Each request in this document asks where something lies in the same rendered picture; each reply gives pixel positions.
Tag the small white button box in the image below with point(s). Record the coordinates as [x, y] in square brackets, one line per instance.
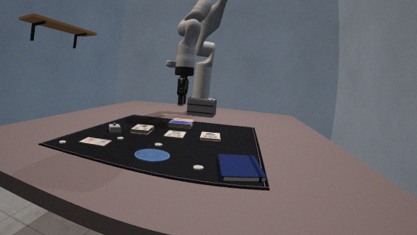
[114, 128]

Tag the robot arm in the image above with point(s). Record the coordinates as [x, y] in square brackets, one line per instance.
[187, 42]

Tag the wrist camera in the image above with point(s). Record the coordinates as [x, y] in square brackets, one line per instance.
[170, 64]

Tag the mauve pink table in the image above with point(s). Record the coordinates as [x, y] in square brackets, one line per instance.
[325, 202]

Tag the thick black-print card pile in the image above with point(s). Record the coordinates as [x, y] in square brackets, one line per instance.
[142, 129]

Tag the low black-print card pile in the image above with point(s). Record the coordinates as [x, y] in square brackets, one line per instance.
[210, 136]

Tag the blue book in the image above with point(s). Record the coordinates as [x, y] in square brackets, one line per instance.
[239, 166]

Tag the red-print card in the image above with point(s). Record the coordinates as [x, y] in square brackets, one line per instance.
[184, 119]

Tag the wooden wall shelf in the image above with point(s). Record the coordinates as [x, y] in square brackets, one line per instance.
[55, 24]

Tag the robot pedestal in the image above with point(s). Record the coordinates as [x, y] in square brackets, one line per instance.
[202, 107]

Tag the red and black print card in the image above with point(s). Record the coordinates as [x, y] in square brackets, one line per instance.
[95, 141]

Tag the blue-backed card stack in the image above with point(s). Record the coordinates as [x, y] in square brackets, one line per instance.
[180, 126]

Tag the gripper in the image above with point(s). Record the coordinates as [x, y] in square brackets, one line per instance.
[184, 71]

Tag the black mat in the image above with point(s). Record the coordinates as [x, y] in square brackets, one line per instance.
[195, 153]

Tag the blue disc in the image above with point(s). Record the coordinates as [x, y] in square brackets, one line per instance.
[152, 155]

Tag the single black-print card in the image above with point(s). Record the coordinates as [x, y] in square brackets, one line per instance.
[175, 134]

